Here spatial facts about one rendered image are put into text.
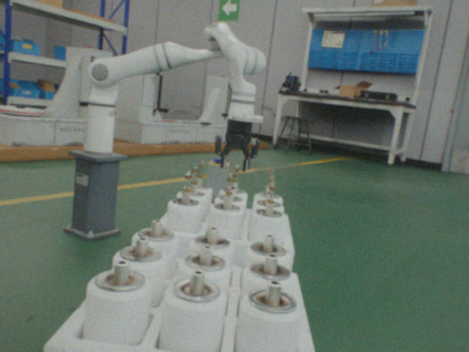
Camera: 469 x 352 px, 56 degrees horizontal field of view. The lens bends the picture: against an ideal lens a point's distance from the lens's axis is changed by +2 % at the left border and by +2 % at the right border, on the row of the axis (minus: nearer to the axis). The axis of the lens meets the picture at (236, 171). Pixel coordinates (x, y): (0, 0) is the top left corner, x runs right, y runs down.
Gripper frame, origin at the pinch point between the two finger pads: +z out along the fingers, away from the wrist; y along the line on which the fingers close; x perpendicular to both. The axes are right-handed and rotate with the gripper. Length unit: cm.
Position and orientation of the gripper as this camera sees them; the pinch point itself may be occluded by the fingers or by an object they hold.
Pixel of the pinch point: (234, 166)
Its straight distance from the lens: 131.1
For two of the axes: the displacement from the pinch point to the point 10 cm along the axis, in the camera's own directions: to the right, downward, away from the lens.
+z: -1.2, 9.8, 1.6
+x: 3.3, 1.9, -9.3
